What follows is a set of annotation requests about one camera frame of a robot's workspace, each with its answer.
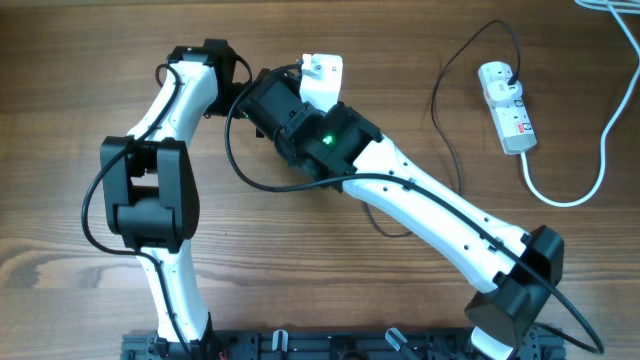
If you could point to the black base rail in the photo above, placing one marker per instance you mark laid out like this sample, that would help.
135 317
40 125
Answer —
442 343

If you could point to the white plug adapter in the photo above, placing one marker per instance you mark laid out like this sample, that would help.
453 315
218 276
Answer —
500 94

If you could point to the white power strip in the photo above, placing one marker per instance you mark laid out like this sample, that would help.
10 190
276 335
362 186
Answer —
513 125

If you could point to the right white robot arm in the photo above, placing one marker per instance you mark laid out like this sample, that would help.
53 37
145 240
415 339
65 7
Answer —
514 272

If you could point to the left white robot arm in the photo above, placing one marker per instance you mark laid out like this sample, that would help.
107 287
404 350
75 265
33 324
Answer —
152 203

